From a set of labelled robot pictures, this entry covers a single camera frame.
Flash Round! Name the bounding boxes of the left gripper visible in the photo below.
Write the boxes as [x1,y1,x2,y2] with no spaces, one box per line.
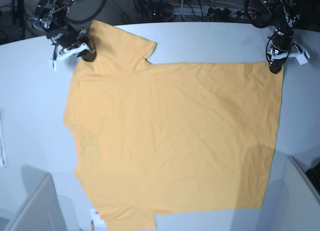
[269,28,294,74]

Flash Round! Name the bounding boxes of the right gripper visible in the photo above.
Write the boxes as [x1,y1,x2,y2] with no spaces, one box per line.
[46,25,97,62]

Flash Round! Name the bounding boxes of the orange yellow T-shirt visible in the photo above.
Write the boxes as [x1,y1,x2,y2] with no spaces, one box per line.
[64,20,284,231]

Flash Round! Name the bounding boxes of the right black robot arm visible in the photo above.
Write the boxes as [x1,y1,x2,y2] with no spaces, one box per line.
[32,0,107,64]

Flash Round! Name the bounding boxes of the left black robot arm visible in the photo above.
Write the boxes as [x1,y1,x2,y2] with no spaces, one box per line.
[244,0,303,74]

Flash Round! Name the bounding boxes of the black keyboard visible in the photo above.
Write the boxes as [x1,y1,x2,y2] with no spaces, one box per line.
[305,163,320,192]

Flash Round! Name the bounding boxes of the grey partition right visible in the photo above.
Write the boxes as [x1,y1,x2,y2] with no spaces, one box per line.
[288,156,320,231]

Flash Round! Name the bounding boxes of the grey partition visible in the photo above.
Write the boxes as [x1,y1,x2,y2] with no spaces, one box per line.
[288,156,320,231]
[0,174,68,231]

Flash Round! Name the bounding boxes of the grey partition left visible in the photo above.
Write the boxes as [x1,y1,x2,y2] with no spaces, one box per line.
[0,174,68,231]

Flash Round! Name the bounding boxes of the pencil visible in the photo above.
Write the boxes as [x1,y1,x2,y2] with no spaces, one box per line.
[90,221,95,231]

